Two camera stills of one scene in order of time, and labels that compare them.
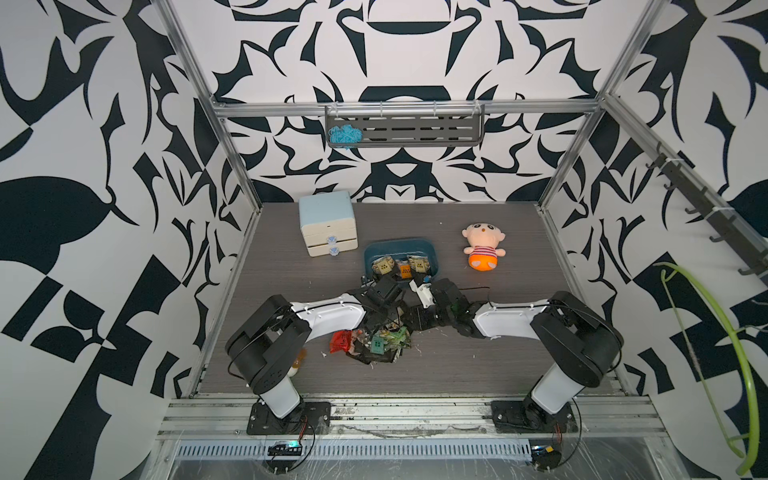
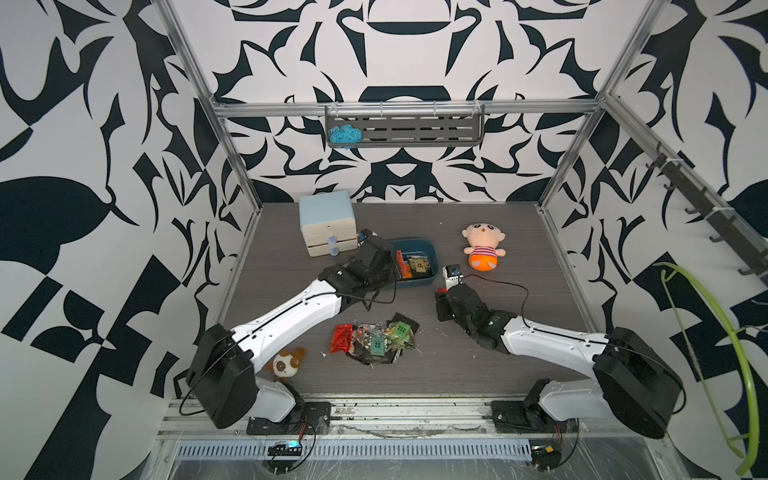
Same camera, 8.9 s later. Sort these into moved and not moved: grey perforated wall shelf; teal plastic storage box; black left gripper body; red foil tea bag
Moved: black left gripper body
Not moved: red foil tea bag; grey perforated wall shelf; teal plastic storage box
